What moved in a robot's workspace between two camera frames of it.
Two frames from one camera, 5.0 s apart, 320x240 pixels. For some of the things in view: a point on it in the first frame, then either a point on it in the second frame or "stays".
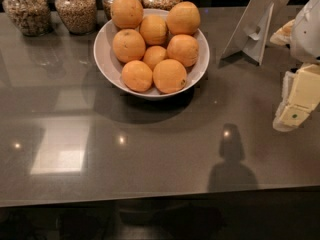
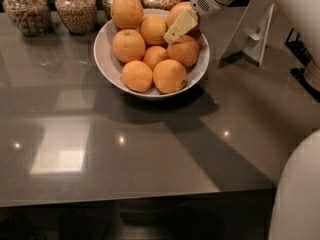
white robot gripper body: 307,34 -> 204,1
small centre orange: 153,55 stays
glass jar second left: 77,7 stays
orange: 136,76 stays
